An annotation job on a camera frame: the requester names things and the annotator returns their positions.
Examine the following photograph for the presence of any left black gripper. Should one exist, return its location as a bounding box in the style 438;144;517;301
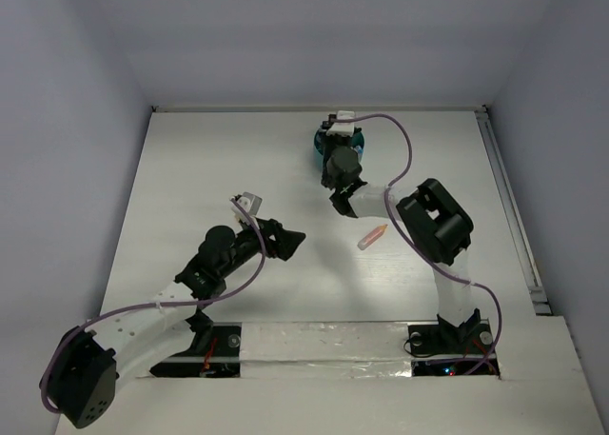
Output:
219;214;303;278

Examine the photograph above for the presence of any teal round pen holder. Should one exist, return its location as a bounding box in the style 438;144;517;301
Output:
313;128;365;170

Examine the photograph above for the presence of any orange pencil shaped case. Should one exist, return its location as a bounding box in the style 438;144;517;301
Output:
357;224;388;250

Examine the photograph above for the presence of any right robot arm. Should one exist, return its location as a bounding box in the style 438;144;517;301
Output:
315;111;481;351

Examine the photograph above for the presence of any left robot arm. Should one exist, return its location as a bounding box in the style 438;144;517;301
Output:
39;219;306;429

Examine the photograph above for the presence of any white foil front board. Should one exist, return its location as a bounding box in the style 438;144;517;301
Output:
239;322;412;380

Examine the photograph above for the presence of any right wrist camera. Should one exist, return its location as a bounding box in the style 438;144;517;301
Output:
322;110;356;137

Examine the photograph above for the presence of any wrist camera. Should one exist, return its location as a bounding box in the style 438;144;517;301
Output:
322;110;356;137
230;191;263;227

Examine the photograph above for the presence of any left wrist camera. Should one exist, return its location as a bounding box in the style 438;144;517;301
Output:
230;191;263;227

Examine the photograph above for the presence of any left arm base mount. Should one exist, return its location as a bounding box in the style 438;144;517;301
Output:
149;310;242;379

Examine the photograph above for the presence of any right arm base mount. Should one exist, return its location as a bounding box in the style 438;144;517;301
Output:
403;308;501;378

